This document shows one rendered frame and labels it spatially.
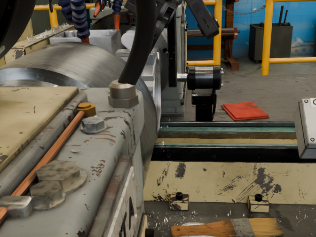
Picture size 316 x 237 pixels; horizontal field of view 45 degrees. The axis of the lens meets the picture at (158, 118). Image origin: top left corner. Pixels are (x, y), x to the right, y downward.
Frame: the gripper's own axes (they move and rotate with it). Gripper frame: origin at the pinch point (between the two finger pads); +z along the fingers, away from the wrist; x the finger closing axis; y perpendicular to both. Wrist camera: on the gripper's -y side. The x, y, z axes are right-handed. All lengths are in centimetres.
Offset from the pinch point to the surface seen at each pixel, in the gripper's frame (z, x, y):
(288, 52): 12, -471, -165
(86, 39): -1.8, 8.3, 9.7
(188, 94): 21, -74, -21
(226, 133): 6.7, -9.0, -23.7
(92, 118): -8.4, 47.1, 0.5
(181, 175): 16.0, 1.2, -17.8
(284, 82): 1, -91, -56
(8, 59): 7.5, 9.1, 20.0
